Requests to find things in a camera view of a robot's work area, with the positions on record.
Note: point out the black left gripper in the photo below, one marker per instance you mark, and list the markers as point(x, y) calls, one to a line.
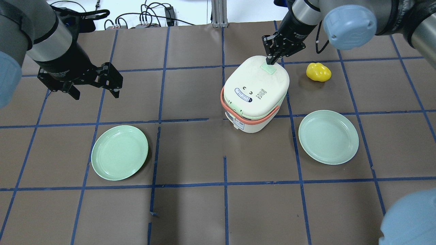
point(65, 63)

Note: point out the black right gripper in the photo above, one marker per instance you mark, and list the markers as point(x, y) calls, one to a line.
point(295, 28)

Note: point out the white rice cooker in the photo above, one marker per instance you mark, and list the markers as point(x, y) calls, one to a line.
point(253, 94)

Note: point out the green plate near right arm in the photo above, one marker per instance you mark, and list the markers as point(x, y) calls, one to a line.
point(328, 137)

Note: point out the green plate near left arm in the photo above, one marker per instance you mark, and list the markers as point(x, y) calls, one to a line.
point(119, 152)

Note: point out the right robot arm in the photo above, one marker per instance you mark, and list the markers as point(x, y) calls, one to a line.
point(352, 23)

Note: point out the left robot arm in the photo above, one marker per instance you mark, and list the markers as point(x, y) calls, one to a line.
point(48, 35)

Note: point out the yellow toy bell pepper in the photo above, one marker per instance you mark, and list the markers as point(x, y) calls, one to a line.
point(318, 72)

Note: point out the aluminium frame post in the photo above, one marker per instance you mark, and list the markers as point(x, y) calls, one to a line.
point(219, 13)

